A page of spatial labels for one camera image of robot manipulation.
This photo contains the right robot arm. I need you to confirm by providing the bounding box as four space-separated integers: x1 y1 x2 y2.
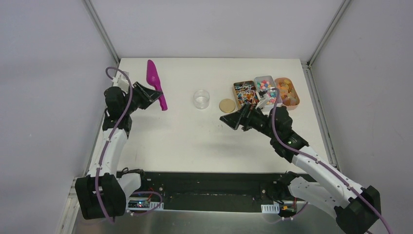
220 104 382 234

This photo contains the right aluminium frame post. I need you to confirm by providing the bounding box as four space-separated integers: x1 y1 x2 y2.
307 0 353 68

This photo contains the aluminium frame post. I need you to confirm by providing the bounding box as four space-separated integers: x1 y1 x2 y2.
82 0 121 65
307 0 353 68

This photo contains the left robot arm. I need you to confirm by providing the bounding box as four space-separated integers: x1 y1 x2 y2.
75 82 163 220

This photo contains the left aluminium frame post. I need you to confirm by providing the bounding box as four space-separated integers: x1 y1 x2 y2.
82 0 121 65

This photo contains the right white cable duct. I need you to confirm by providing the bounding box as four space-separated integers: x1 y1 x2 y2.
261 203 280 214

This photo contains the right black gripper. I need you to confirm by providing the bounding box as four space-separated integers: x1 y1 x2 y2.
220 102 279 140

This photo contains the gold tin of lollipops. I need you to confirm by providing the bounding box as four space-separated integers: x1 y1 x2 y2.
233 80 259 109

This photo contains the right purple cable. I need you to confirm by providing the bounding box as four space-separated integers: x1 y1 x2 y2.
258 88 393 234

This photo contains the left aluminium rail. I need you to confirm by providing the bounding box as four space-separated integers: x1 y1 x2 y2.
68 177 78 198

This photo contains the clear plastic jar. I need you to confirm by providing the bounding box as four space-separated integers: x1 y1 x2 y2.
193 90 210 110

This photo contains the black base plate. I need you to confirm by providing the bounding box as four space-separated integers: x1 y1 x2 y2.
116 169 293 214

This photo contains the white box of colourful candies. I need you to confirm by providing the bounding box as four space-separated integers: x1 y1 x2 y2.
254 76 282 112

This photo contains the purple cable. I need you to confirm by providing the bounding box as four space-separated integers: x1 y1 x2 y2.
95 66 164 225
258 88 393 234

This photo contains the magenta plastic scoop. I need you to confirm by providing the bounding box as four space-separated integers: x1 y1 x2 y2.
146 59 168 111

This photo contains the gold jar lid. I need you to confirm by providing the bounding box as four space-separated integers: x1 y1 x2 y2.
219 98 236 113

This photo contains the orange tray of gummies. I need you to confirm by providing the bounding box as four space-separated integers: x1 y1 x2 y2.
274 78 300 110

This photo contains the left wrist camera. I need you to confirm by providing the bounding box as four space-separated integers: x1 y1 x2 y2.
112 72 130 93

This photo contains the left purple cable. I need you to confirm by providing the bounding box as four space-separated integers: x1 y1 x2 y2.
95 66 164 225

